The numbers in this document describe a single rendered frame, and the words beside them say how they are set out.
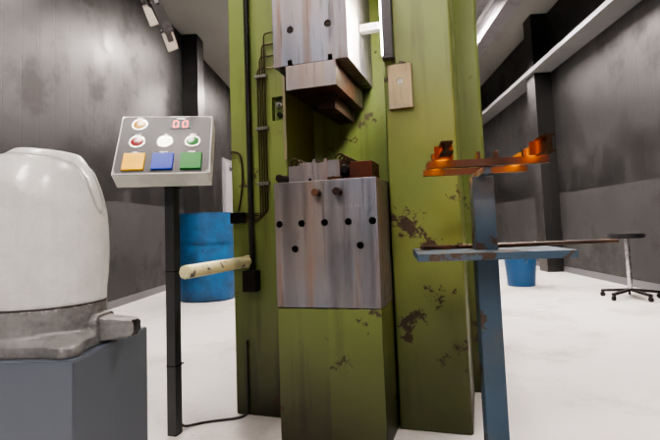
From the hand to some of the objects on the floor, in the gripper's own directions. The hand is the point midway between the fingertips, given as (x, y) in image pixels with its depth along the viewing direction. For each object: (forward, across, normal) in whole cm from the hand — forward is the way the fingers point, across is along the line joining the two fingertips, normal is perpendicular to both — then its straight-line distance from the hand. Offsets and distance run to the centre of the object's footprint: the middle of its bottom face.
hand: (162, 33), depth 135 cm
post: (+110, -68, +58) cm, 142 cm away
